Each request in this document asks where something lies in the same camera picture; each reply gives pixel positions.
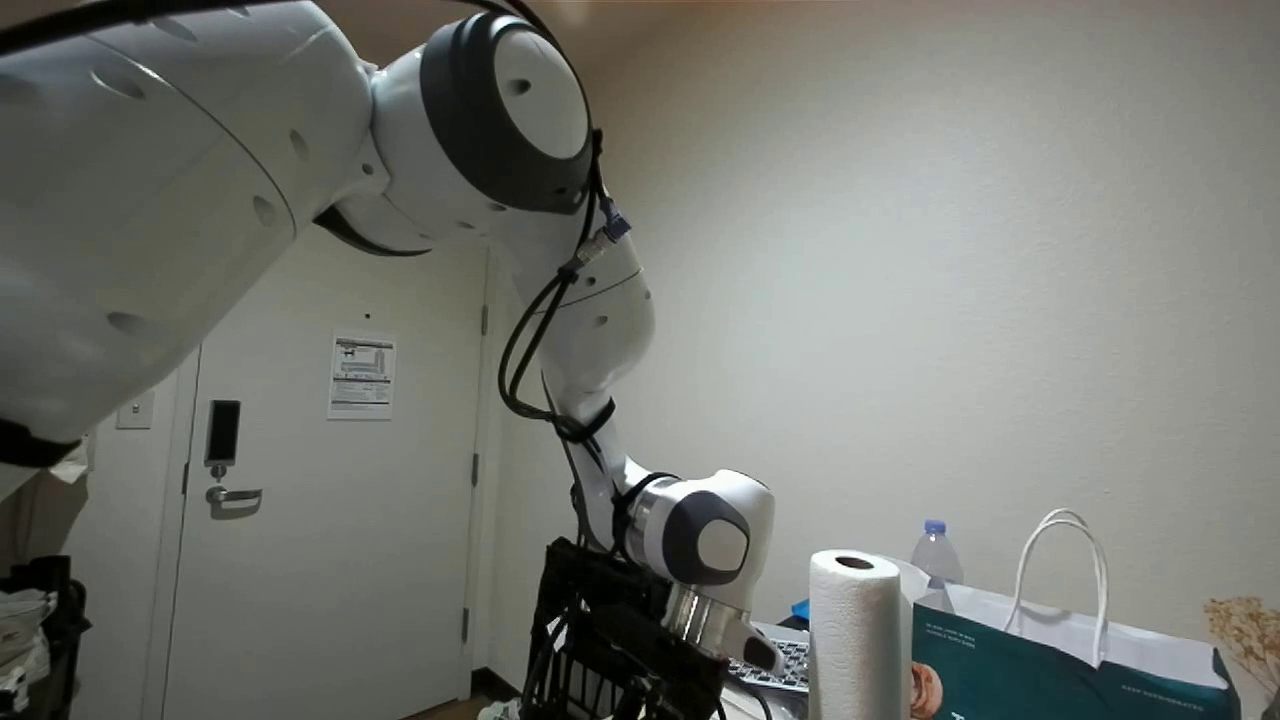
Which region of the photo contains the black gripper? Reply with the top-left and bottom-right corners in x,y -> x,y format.
717,655 -> 783,720

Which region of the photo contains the white paper towel roll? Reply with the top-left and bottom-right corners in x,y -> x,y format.
805,546 -> 920,720

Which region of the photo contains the clear plastic water bottle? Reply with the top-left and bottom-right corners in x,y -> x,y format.
910,515 -> 969,615

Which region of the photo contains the white room door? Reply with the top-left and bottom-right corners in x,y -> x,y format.
159,226 -> 496,720

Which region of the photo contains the white paper door sign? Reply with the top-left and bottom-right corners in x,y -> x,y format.
324,330 -> 399,424

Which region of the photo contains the dried beige plant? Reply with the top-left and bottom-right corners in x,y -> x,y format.
1201,593 -> 1280,720

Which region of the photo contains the black electronic door lock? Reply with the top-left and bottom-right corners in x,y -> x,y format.
203,397 -> 248,473

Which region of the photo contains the dark pile of clothes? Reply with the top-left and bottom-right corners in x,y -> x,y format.
0,549 -> 98,720

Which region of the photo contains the teal gift bag white handle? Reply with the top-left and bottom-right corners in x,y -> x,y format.
910,503 -> 1244,720

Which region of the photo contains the silver door handle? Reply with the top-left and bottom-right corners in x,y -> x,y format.
202,479 -> 270,526

